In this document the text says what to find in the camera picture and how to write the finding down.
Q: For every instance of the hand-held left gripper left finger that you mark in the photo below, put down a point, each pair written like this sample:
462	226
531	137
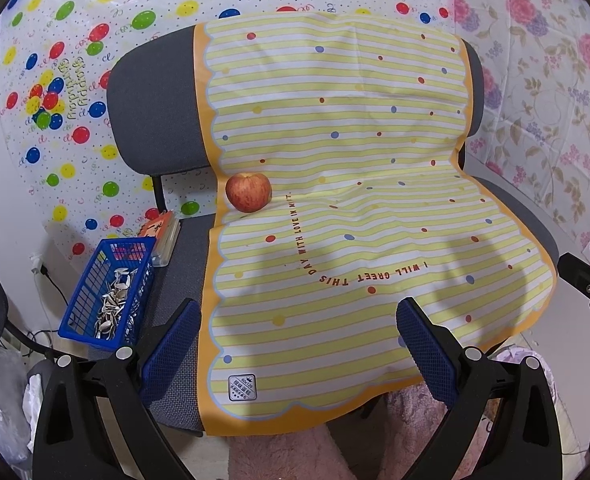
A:
172	355

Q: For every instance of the red apple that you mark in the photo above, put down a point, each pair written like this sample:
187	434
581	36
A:
247	191

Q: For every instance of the pink fluffy pants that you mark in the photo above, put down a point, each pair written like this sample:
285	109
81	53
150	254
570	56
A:
295	455

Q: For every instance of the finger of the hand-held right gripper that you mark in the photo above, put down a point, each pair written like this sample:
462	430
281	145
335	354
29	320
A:
582	275

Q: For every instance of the blue plastic basket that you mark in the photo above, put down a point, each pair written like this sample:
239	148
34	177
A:
102	260

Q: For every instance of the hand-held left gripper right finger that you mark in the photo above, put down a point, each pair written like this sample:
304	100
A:
425	355

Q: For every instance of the pink plastic bag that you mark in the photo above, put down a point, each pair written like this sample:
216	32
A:
525	360

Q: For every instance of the yellow striped plastic cloth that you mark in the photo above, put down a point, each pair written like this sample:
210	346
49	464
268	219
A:
350	110

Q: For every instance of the floral print plastic sheet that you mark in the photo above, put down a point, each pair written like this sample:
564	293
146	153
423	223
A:
550	110

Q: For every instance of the white wall socket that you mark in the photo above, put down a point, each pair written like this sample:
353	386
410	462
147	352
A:
37	262

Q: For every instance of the grey office chair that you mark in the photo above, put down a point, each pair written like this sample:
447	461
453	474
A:
150	110

